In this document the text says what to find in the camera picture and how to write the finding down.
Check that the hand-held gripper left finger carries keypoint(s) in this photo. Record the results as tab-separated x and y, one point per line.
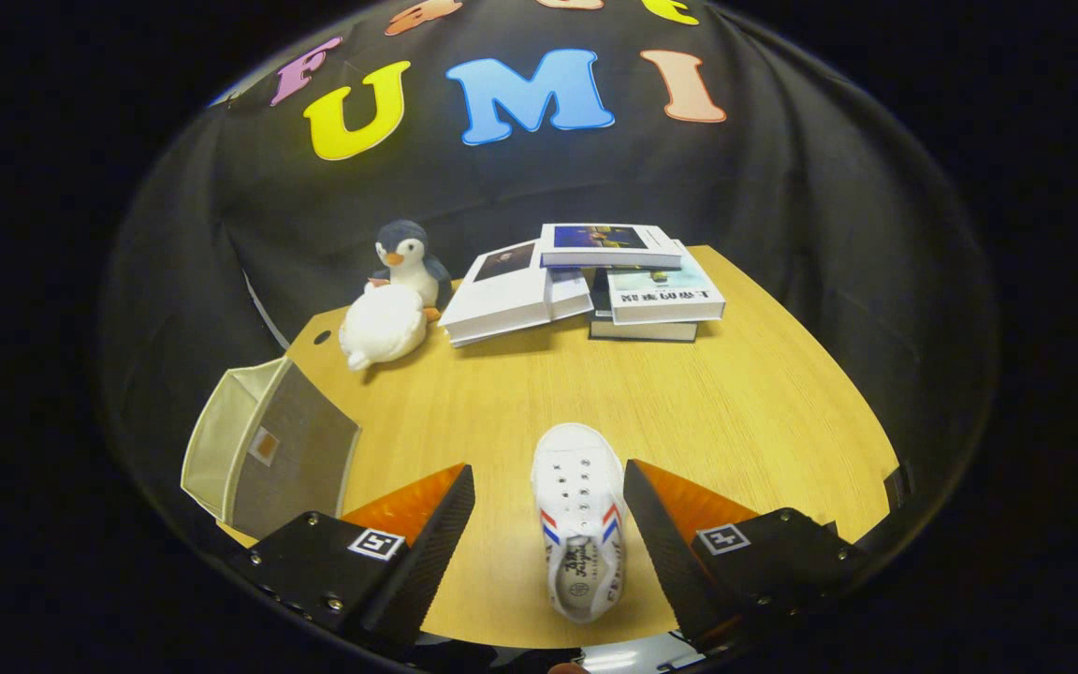
427	562

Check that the book with blue photo cover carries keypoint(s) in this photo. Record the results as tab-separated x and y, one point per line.
609	241

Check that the white book dark square cover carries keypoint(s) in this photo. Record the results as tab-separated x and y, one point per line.
502	295

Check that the penguin plush toy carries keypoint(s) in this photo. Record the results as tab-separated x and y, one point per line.
406	267

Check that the grey fabric storage box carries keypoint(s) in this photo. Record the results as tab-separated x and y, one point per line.
300	468

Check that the white plush toy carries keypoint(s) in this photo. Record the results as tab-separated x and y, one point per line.
382	328

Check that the black backdrop cloth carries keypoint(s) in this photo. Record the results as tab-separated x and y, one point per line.
782	234

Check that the plain white book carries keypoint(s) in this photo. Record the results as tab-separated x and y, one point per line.
569	292

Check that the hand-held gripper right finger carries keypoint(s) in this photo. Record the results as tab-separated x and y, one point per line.
675	562

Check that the black book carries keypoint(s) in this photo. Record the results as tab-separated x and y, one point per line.
642	330

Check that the book with teal cover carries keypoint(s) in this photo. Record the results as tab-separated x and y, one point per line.
670	290

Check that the white shoe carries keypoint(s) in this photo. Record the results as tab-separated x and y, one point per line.
578	487

